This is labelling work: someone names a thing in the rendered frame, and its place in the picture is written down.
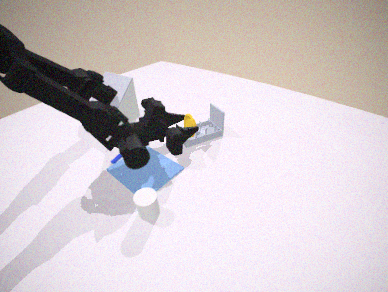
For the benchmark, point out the grey dish rack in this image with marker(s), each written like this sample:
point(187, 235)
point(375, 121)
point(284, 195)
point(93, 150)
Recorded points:
point(209, 129)

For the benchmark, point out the yellow plate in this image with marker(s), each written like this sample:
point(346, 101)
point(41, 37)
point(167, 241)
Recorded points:
point(189, 121)

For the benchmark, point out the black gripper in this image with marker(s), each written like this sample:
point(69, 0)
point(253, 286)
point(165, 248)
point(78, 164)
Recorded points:
point(175, 136)

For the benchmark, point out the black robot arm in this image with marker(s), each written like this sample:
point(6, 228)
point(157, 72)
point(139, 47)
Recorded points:
point(31, 74)

